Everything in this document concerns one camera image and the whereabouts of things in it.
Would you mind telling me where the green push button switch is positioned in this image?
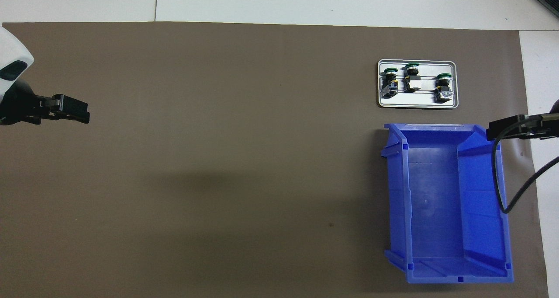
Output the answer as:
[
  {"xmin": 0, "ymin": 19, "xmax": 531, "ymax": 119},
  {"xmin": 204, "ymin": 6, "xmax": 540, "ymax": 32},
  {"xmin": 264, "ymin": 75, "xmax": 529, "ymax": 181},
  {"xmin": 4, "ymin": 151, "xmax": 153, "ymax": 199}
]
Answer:
[
  {"xmin": 435, "ymin": 73, "xmax": 453, "ymax": 103},
  {"xmin": 382, "ymin": 66, "xmax": 399, "ymax": 99},
  {"xmin": 404, "ymin": 62, "xmax": 422, "ymax": 93}
]

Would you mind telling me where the silver metal tray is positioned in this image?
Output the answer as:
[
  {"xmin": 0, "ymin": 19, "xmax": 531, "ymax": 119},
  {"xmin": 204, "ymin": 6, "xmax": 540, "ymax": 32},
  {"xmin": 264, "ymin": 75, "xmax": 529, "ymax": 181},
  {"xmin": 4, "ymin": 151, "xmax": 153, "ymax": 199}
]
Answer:
[{"xmin": 377, "ymin": 59, "xmax": 459, "ymax": 110}]

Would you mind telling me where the brown table mat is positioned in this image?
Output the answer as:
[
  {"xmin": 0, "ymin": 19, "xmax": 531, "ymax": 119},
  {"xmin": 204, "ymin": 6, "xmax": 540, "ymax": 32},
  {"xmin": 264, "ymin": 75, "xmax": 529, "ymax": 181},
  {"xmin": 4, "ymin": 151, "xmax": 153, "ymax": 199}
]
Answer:
[{"xmin": 0, "ymin": 22, "xmax": 549, "ymax": 298}]

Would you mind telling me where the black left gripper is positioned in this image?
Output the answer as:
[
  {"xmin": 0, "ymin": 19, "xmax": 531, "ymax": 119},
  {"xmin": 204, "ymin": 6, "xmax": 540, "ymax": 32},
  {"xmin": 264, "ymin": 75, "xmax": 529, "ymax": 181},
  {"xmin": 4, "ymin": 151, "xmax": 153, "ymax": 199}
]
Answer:
[{"xmin": 0, "ymin": 80, "xmax": 90, "ymax": 126}]

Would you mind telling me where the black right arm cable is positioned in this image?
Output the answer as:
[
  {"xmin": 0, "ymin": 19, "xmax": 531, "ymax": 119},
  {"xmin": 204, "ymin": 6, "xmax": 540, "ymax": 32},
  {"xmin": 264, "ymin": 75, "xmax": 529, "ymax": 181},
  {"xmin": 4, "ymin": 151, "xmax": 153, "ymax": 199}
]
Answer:
[{"xmin": 492, "ymin": 114, "xmax": 559, "ymax": 214}]

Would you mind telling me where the blue plastic storage bin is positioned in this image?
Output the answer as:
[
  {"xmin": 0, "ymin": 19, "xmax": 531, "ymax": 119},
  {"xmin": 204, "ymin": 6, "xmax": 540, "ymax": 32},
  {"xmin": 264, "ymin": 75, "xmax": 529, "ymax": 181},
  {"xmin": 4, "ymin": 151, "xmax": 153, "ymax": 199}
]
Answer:
[{"xmin": 381, "ymin": 123, "xmax": 514, "ymax": 284}]

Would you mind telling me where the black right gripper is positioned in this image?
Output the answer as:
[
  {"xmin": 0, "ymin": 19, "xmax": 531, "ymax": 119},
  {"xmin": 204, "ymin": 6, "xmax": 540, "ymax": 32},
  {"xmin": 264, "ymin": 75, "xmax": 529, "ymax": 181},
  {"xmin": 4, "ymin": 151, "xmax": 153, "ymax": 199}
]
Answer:
[{"xmin": 486, "ymin": 99, "xmax": 559, "ymax": 141}]

